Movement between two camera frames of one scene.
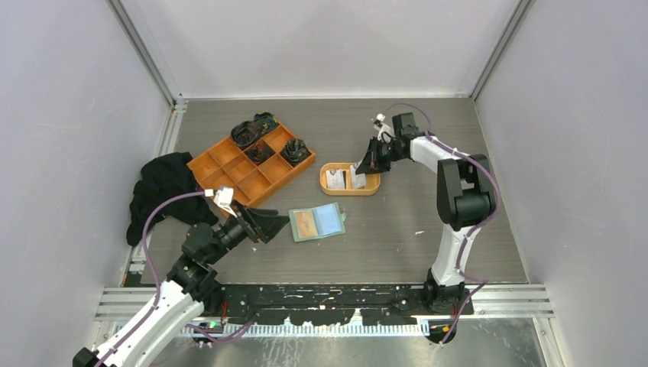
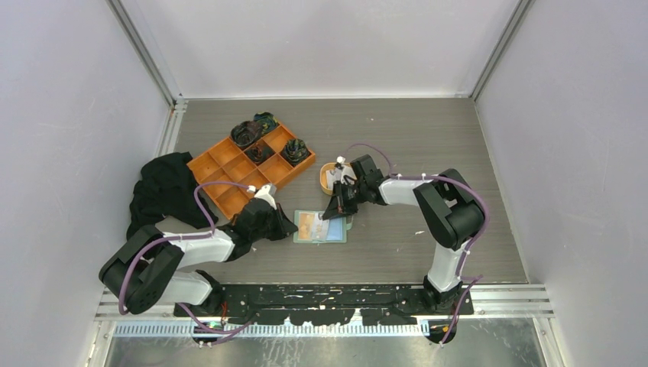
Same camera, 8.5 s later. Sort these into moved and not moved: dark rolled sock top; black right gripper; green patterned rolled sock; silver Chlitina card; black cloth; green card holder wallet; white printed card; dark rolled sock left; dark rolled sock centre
Moved: white printed card; black right gripper; green card holder wallet
Not moved: green patterned rolled sock; silver Chlitina card; dark rolled sock top; dark rolled sock left; dark rolled sock centre; black cloth
